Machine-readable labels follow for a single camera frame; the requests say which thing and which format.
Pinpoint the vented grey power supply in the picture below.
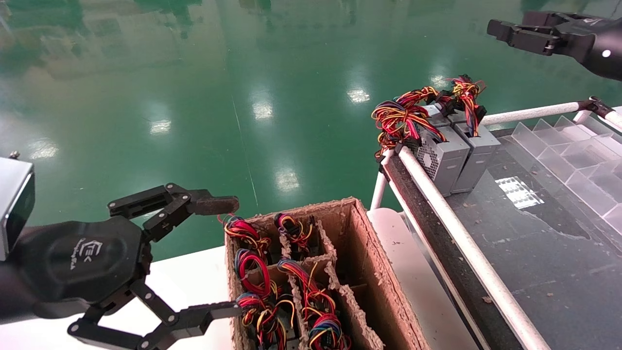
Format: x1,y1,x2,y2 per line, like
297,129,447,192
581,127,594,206
372,100,471,197

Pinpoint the white pipe leg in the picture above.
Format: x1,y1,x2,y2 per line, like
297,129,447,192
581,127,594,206
370,148,394,210

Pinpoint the long white pipe rail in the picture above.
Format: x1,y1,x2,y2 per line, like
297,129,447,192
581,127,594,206
396,146,552,350

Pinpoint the black pipe joint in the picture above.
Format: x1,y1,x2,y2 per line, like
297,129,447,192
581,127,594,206
578,96,615,117

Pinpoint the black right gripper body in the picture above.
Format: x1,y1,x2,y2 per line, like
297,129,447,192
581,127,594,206
556,18,622,81

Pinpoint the dark conveyor belt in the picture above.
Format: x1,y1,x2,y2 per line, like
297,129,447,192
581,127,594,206
384,126,622,350

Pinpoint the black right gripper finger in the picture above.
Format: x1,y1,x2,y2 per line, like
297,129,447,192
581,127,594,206
487,19,560,55
522,10,591,30

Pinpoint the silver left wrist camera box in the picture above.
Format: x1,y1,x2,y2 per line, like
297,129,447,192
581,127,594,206
0,156,35,261

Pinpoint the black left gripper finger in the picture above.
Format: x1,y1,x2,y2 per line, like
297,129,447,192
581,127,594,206
107,182,240,244
67,280,243,350

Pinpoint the brown cardboard divider box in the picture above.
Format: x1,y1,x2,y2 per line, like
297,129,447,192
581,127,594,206
225,196,431,350

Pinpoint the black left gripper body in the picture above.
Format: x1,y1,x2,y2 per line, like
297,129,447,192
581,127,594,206
0,216,152,325

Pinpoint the clear acrylic divider tray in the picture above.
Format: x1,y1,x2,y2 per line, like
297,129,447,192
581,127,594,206
511,116,622,234

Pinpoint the power supply with coloured wires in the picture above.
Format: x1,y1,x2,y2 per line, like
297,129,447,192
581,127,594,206
224,215,273,253
275,212,315,253
443,74,502,194
278,258,337,316
307,314,351,350
398,86,462,128
235,248,282,297
237,292,294,350

